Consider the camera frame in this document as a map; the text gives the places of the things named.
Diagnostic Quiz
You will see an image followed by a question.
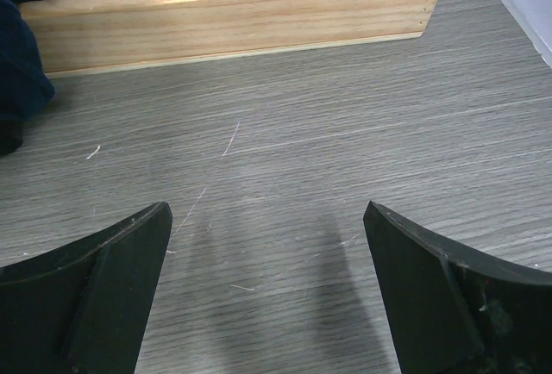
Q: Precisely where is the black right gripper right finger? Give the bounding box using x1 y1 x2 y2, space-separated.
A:
363 202 551 373

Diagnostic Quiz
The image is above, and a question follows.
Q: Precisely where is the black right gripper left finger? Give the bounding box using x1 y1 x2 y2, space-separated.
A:
1 202 173 373

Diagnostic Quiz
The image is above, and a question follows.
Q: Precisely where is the navy blue t shirt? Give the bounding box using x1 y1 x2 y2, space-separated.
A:
1 0 54 156

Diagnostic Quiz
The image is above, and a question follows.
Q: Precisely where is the wooden clothes rack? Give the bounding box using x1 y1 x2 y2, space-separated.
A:
20 0 437 78

